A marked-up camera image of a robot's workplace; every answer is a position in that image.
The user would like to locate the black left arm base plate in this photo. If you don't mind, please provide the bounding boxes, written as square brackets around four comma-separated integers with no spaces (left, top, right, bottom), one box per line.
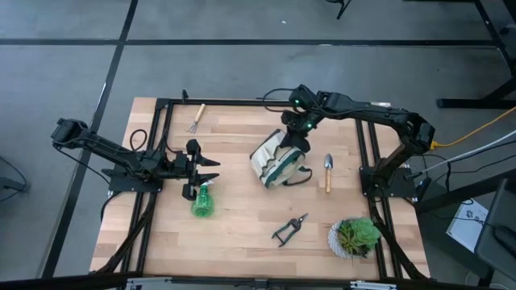
[107,168,164,193]

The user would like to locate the wooden handle garden trowel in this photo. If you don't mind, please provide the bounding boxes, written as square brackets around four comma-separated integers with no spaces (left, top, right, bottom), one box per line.
[323,153,334,193]

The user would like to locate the black crossbar with silver brackets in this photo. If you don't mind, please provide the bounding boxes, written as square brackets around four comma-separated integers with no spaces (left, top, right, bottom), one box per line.
[0,272,516,290]

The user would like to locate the black desk leg frame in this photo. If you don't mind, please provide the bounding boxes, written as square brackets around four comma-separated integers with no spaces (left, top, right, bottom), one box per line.
[437,0,516,110]

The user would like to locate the beige green gardening bag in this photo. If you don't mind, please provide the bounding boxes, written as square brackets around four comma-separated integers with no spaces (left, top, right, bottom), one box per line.
[249,128,314,189]

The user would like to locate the green pruning shears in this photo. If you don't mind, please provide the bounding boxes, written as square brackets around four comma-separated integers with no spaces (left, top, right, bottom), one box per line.
[271,213,310,247]

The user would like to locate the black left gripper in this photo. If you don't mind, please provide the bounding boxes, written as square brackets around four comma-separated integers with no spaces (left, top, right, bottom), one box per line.
[173,139,221,201]

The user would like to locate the green spray bottle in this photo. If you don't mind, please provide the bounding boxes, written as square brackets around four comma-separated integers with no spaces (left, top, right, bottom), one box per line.
[190,180,214,219]

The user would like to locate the black aluminium table frame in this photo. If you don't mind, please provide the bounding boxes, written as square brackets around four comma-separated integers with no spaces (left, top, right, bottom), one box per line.
[96,89,431,283]

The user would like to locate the white cable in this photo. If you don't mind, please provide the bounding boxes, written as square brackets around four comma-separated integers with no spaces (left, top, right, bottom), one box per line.
[406,130,516,180]

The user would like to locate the black cable loop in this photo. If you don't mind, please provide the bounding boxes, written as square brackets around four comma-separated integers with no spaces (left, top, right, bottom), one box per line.
[129,128,148,152]

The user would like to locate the wooden handle hand rake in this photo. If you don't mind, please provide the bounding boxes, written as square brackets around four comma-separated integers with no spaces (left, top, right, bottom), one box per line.
[186,103,206,135]

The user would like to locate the white printed box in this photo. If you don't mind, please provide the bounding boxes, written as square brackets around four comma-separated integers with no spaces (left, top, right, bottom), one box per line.
[446,198,489,254]

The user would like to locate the succulent in white pot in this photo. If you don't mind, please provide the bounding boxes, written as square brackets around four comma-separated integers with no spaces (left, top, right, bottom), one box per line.
[327,216,382,261]

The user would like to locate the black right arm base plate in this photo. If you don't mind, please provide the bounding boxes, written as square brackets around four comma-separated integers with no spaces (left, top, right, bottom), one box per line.
[360,165,417,198]

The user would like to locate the yellow extension cable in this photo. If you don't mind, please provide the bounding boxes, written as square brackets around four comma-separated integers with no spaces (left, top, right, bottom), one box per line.
[430,106,516,151]

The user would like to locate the black chair base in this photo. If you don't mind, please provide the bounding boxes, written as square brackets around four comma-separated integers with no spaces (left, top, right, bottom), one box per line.
[325,0,352,20]

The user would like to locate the black office chair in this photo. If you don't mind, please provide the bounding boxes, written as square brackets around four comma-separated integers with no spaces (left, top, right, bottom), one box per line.
[474,179,516,283]

